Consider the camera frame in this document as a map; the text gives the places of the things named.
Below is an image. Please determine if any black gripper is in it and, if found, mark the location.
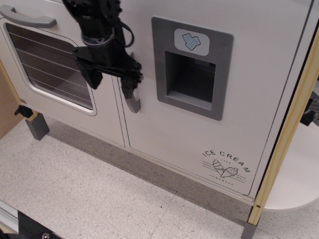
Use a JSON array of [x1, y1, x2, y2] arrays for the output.
[[72, 29, 139, 106]]

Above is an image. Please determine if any grey fridge door handle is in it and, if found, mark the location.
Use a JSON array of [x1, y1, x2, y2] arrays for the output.
[[120, 53, 143, 114]]

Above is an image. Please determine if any white toy fridge door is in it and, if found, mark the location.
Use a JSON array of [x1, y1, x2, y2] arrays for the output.
[[120, 0, 319, 198]]

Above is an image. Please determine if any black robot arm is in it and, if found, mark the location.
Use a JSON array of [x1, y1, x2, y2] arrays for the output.
[[63, 0, 143, 113]]

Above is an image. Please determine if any white toy oven door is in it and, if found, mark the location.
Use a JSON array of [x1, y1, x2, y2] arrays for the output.
[[0, 2, 125, 146]]

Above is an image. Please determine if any grey ice dispenser panel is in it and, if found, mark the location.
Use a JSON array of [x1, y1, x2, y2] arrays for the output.
[[152, 16, 234, 121]]

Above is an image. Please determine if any grey left foot cap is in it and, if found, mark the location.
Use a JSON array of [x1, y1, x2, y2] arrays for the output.
[[25, 114, 50, 140]]

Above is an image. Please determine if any grey foot cap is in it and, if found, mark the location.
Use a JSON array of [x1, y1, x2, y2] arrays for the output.
[[241, 223, 257, 239], [25, 114, 50, 140]]

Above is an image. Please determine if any black clamp knob left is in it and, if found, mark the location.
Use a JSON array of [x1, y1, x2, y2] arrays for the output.
[[14, 105, 33, 118]]

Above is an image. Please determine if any left wooden side panel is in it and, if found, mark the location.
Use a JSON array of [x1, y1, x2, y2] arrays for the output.
[[0, 62, 23, 138]]

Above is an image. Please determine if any grey right foot cap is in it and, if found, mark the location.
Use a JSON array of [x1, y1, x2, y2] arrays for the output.
[[241, 223, 257, 239]]

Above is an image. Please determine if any black clamp right edge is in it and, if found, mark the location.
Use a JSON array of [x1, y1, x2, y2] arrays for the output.
[[300, 91, 319, 126]]

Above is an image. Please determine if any white round table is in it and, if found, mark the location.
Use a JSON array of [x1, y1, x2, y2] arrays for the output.
[[264, 122, 319, 212]]

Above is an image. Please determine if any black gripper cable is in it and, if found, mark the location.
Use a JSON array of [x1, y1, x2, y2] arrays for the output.
[[119, 21, 137, 48]]

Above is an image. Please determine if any grey oven door handle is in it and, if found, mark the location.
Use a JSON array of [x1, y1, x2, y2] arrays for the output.
[[0, 4, 57, 28]]

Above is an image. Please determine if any aluminium rail bottom left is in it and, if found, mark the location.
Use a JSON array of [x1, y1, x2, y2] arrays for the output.
[[0, 201, 18, 233]]

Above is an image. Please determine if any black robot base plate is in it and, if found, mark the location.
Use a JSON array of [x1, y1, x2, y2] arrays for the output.
[[0, 211, 62, 239]]

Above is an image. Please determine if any right wooden cabinet post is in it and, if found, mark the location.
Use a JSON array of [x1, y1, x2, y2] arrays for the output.
[[247, 30, 319, 226]]

